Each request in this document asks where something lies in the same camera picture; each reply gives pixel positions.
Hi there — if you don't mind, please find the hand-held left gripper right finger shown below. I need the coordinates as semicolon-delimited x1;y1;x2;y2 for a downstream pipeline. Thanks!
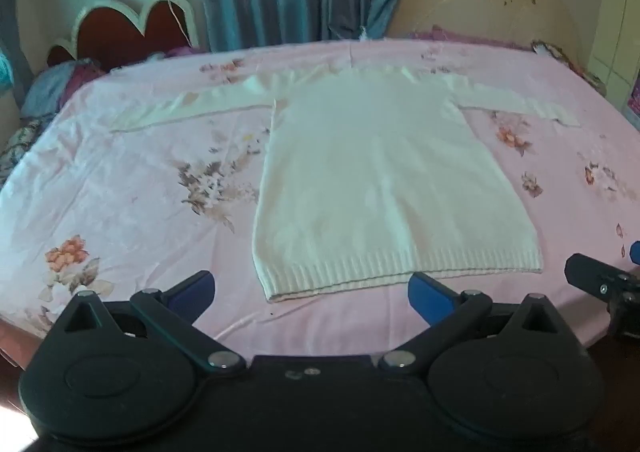
377;273;566;375

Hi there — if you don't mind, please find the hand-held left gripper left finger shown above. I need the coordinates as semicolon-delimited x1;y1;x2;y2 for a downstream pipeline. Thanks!
60;271;246;378

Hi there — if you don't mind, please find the cream knit sweater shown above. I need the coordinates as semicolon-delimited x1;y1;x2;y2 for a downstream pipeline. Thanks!
107;64;583;304

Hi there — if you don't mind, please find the pink floral bed sheet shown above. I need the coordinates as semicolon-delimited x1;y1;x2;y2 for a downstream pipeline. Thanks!
0;39;640;363

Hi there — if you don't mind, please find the lattice patterned pillow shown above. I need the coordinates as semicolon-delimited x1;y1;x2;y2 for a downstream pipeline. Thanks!
0;118;47;185

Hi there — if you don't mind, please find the red heart-shaped headboard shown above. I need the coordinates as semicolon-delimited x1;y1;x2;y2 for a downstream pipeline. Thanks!
47;0;201;73

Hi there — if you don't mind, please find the cream round headboard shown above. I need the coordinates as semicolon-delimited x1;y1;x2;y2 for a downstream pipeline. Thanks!
387;0;586;53

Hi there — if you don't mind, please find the white cable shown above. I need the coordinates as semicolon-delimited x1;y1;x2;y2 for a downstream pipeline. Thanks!
166;0;195;42

